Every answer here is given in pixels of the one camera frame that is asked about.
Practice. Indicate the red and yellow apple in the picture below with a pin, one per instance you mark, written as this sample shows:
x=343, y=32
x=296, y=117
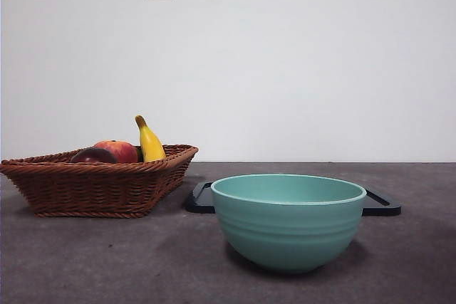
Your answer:
x=123, y=149

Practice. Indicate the black rectangular tray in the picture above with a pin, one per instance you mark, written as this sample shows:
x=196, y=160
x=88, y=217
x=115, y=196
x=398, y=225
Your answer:
x=199, y=203

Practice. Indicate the dark red plum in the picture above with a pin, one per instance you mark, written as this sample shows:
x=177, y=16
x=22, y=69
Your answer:
x=92, y=157

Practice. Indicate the yellow banana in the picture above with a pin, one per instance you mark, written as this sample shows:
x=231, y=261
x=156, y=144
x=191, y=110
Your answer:
x=150, y=144

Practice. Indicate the teal bowl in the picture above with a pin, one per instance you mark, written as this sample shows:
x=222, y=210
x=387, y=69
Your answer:
x=288, y=233

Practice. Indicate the brown wicker basket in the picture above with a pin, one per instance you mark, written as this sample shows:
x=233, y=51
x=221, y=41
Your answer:
x=89, y=190

